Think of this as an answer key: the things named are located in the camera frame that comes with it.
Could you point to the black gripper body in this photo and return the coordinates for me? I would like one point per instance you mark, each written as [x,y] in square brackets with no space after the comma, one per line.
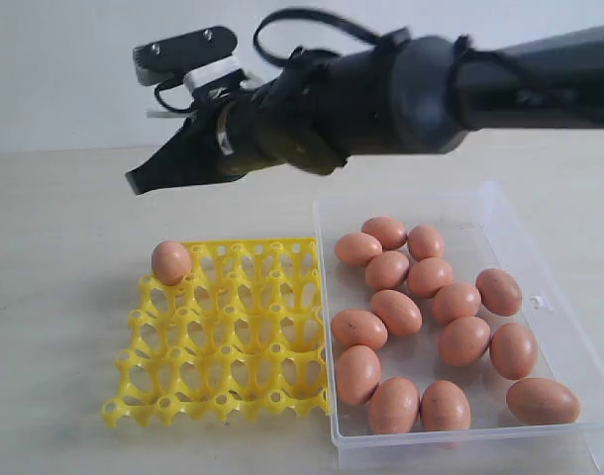
[228,135]

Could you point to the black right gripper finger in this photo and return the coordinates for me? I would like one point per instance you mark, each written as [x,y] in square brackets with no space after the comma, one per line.
[185,160]

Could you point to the brown egg one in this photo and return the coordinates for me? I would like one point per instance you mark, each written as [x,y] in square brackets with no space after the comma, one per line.
[170,262]

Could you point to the brown egg two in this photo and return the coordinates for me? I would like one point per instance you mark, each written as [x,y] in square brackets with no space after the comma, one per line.
[424,241]

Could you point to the brown egg three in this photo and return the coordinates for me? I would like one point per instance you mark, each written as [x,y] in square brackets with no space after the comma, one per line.
[428,276]

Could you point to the brown egg four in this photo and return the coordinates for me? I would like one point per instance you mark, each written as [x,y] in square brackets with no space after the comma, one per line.
[542,401]

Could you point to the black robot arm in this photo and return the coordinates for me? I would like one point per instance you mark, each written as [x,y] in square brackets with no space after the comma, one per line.
[401,96]

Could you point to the brown egg six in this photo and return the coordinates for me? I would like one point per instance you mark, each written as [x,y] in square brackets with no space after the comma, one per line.
[357,249]

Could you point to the brown egg five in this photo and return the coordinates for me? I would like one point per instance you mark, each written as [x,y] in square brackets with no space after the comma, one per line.
[389,232]

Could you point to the yellow plastic egg tray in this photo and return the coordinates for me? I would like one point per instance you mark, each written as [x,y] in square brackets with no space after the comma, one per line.
[241,334]

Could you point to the brown egg seven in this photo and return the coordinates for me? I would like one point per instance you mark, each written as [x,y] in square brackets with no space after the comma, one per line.
[387,270]

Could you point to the brown egg twelve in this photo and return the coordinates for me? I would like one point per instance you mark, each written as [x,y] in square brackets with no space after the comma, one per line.
[352,327]

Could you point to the brown egg ten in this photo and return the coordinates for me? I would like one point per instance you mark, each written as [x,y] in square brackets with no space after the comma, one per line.
[400,313]

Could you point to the brown egg thirteen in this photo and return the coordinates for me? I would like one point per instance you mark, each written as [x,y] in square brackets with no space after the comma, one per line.
[358,374]

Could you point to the brown egg nine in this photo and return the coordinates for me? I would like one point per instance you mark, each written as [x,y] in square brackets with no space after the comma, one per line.
[455,301]

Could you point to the clear plastic container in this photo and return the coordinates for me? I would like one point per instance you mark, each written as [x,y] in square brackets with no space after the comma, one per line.
[480,231]

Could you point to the brown egg eleven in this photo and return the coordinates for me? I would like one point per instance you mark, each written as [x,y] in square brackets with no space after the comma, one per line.
[464,341]

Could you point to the brown egg eight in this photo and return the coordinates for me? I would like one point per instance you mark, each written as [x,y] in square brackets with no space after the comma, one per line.
[500,292]

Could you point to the brown egg fifteen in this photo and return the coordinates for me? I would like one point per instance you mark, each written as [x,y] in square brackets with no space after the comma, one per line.
[394,407]

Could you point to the small white plastic clip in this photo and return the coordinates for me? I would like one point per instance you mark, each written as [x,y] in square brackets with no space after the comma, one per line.
[539,302]

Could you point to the brown egg sixteen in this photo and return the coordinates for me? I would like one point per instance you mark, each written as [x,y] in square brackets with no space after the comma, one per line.
[444,406]

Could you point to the brown egg fourteen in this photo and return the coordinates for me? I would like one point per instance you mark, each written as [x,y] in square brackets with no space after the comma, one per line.
[513,351]

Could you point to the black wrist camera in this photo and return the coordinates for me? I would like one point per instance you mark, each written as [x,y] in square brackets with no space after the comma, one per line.
[173,57]

